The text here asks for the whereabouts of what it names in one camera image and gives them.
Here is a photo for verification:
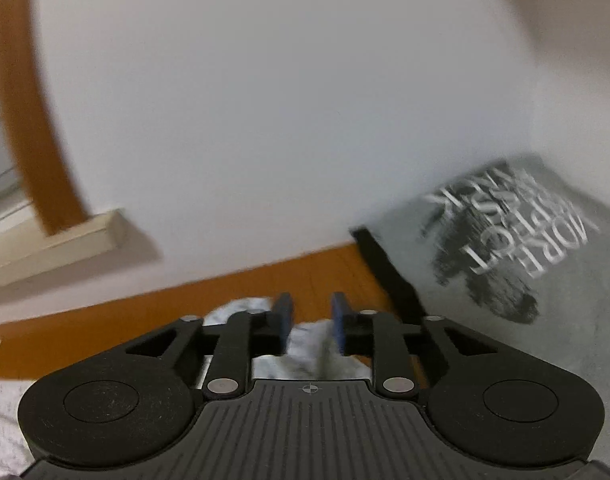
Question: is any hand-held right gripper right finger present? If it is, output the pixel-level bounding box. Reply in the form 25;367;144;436
331;291;500;402

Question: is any wooden window frame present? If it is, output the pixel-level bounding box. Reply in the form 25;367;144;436
0;0;88;236

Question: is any grey printed sweatshirt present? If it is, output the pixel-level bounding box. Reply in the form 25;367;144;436
370;152;610;463

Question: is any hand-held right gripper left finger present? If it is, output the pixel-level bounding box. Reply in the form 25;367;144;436
125;292;296;402

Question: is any beige window sill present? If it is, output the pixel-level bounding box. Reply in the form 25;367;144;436
0;208;163;293

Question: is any white checker print garment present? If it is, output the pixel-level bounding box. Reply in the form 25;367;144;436
0;297;376;478

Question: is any white window blind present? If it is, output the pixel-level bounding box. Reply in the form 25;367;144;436
0;95;42;241

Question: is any black cloth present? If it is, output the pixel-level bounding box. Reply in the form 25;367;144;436
351;227;431;331

